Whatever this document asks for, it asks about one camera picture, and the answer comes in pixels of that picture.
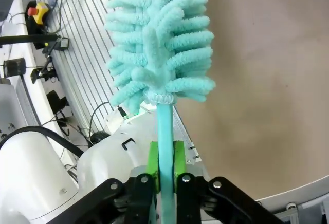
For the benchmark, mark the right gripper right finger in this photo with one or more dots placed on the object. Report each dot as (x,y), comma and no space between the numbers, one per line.
(180,162)

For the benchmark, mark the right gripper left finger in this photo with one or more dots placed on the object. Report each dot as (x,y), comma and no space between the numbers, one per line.
(151,167)

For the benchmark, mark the teal microfibre duster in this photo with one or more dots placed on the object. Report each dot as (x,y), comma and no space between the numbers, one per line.
(164,41)

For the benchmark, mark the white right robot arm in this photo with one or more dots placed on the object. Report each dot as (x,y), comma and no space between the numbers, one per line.
(30,172)

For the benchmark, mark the small black adapter box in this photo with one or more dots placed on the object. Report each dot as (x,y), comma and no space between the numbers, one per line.
(64,43)

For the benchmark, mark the black cylindrical device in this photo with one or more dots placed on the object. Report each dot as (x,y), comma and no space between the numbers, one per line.
(15,66)

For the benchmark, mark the yellow red emergency stop button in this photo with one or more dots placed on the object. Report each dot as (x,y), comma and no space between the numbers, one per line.
(38,10)

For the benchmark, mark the white control cabinet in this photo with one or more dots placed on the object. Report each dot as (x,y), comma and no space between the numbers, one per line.
(15,10)

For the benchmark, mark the black clamp bracket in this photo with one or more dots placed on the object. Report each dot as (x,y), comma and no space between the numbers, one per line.
(42,73)

